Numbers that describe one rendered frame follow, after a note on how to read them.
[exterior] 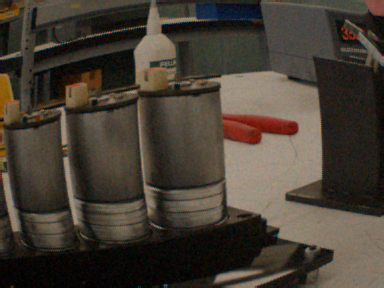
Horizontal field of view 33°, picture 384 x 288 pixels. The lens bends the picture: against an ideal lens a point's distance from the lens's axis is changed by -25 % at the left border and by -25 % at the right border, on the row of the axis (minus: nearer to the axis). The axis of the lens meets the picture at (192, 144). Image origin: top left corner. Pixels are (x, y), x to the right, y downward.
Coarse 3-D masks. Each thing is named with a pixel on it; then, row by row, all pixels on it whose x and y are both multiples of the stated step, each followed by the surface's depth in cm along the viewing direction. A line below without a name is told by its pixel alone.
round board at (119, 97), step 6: (114, 96) 24; (120, 96) 23; (126, 96) 24; (132, 96) 23; (138, 96) 23; (90, 102) 23; (96, 102) 23; (102, 102) 23; (114, 102) 23; (120, 102) 23; (126, 102) 23; (132, 102) 23; (66, 108) 23; (72, 108) 23; (78, 108) 22; (84, 108) 22; (90, 108) 22; (96, 108) 22; (102, 108) 22
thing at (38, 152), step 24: (24, 144) 21; (48, 144) 21; (24, 168) 21; (48, 168) 21; (24, 192) 21; (48, 192) 21; (24, 216) 21; (48, 216) 21; (72, 216) 23; (24, 240) 22; (48, 240) 22; (72, 240) 22
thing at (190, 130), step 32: (160, 96) 24; (192, 96) 24; (160, 128) 24; (192, 128) 24; (160, 160) 24; (192, 160) 24; (224, 160) 25; (160, 192) 25; (192, 192) 24; (224, 192) 25; (160, 224) 25; (192, 224) 24
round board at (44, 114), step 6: (42, 114) 22; (48, 114) 22; (54, 114) 22; (60, 114) 22; (24, 120) 21; (30, 120) 21; (42, 120) 21; (48, 120) 21; (6, 126) 21; (12, 126) 21; (18, 126) 21; (24, 126) 21
